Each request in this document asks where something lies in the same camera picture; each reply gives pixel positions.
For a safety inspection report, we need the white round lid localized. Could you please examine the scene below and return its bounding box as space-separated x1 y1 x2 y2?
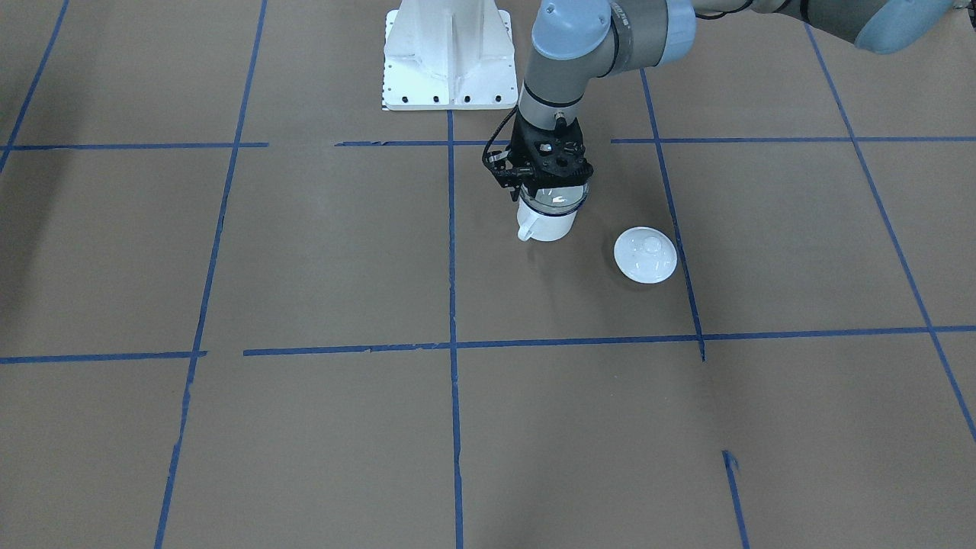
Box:
613 226 679 284

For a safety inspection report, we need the white enamel mug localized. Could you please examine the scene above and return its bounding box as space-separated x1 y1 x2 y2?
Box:
516 201 576 241

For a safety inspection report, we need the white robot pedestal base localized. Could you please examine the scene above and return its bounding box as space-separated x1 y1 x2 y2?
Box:
381 1 519 111

